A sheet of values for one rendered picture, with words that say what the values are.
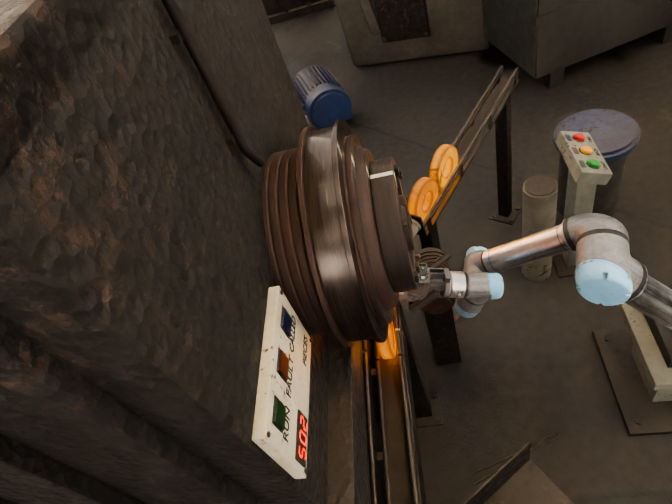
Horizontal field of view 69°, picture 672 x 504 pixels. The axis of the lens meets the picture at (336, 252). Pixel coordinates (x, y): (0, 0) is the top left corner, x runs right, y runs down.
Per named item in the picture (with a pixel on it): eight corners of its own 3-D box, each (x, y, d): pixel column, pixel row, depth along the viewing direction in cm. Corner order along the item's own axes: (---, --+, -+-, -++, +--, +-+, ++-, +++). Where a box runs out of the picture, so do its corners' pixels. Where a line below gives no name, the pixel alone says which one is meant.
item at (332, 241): (366, 386, 106) (295, 247, 72) (359, 230, 137) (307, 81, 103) (395, 382, 105) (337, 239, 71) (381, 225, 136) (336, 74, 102)
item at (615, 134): (560, 234, 224) (567, 162, 193) (540, 188, 245) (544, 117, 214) (635, 221, 218) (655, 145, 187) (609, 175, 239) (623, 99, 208)
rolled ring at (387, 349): (379, 275, 129) (367, 277, 130) (385, 335, 117) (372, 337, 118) (392, 313, 143) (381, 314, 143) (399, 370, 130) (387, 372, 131)
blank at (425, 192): (402, 202, 155) (412, 204, 153) (425, 166, 160) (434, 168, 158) (412, 230, 166) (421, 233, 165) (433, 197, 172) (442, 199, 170)
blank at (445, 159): (425, 167, 160) (434, 169, 158) (445, 134, 165) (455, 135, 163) (433, 197, 172) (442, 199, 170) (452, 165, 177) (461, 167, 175)
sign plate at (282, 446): (294, 479, 79) (250, 440, 66) (301, 340, 96) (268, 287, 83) (308, 478, 79) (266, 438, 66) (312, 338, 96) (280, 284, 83)
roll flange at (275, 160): (322, 391, 108) (232, 259, 74) (325, 236, 139) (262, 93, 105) (366, 386, 106) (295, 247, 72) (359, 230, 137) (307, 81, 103)
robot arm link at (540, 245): (612, 187, 120) (456, 246, 157) (613, 222, 114) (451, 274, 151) (636, 213, 125) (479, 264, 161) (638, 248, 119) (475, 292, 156)
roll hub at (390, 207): (401, 318, 103) (373, 230, 83) (391, 224, 122) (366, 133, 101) (427, 314, 102) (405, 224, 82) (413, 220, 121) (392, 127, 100)
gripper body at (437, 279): (406, 261, 136) (448, 262, 136) (401, 280, 142) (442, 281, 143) (408, 283, 131) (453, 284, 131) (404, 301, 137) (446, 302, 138)
